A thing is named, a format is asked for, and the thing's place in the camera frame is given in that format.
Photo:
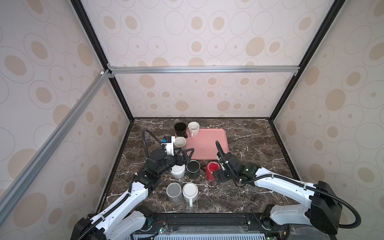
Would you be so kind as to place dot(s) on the white mug front row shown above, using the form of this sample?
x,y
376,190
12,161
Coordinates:
x,y
190,193

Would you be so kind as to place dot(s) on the dark grey mug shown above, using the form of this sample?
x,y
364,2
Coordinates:
x,y
174,193

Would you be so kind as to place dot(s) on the grey mug white interior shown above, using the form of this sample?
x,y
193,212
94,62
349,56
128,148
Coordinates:
x,y
180,142

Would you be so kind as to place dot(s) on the red mug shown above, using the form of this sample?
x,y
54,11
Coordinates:
x,y
210,169

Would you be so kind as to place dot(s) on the pink mug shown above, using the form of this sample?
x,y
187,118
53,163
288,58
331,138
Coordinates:
x,y
194,129

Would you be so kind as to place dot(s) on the pink rectangular tray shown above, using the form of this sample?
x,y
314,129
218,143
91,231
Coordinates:
x,y
204,143

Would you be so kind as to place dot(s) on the white ribbed mug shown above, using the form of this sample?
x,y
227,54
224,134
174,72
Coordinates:
x,y
178,172

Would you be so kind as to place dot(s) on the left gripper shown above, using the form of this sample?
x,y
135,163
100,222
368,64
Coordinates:
x,y
186,159

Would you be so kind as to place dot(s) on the horizontal aluminium bar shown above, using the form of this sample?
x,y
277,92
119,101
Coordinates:
x,y
204,70

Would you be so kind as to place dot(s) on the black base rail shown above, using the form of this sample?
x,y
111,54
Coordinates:
x,y
220,227

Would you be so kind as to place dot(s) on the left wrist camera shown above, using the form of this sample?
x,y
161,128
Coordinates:
x,y
168,144

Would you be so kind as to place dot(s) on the diagonal aluminium bar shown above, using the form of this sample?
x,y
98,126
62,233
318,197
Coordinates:
x,y
21,184

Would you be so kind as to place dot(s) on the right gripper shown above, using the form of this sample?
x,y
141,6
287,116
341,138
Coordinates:
x,y
222,173

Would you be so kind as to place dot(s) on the black mug white rim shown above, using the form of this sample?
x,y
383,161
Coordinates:
x,y
193,169

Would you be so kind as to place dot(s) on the black mug white base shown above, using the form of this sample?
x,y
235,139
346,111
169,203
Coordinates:
x,y
181,130

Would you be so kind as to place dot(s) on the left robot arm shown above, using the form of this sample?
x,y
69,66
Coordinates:
x,y
119,220

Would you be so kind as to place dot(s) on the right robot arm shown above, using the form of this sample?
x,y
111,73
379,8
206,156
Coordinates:
x,y
315,205

